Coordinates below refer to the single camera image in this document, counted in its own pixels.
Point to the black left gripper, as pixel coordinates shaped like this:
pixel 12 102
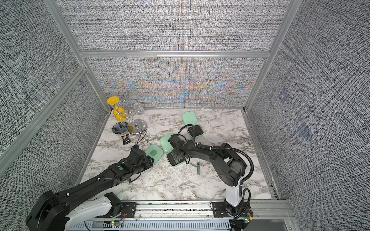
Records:
pixel 149 162

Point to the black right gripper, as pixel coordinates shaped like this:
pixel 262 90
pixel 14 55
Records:
pixel 176 156

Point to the green nail kit case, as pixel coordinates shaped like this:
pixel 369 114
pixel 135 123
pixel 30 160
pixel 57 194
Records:
pixel 170 150
pixel 155 152
pixel 191 118

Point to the green nail kit case front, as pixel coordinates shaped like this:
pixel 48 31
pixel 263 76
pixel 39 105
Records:
pixel 155 152

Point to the large clipper table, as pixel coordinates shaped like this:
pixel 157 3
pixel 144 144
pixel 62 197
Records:
pixel 198 168

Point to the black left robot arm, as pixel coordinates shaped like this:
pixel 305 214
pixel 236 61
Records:
pixel 83 190

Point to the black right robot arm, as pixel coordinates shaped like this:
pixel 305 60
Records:
pixel 233 166

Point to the black snack packet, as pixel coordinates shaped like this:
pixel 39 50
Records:
pixel 125 139

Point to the black white patterned bowl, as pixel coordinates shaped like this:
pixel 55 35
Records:
pixel 120 128

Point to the clear glass cup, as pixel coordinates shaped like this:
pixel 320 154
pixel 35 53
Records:
pixel 138 107

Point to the yellow plastic cup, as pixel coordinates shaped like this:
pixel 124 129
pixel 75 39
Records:
pixel 119 113

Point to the chrome cup holder stand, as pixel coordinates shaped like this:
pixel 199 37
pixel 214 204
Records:
pixel 136 125

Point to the yellow cup on stand top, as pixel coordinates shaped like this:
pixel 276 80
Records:
pixel 113 100

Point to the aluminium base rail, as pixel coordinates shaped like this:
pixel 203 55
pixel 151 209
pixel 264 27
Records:
pixel 180 210

